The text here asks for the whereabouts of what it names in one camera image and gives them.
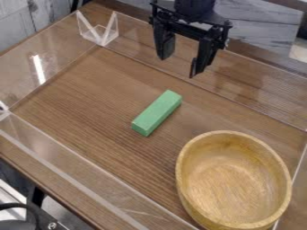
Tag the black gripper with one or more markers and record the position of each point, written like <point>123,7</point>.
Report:
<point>194,19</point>

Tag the green rectangular block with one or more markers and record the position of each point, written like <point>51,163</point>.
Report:
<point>156,112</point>

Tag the brown wooden bowl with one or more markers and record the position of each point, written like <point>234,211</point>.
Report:
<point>232,181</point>

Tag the black table leg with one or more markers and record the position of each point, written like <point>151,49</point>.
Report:
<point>37,196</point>

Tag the clear acrylic corner bracket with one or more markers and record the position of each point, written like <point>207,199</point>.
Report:
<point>101,35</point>

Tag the clear acrylic front wall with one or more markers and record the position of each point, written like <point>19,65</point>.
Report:
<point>100,198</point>

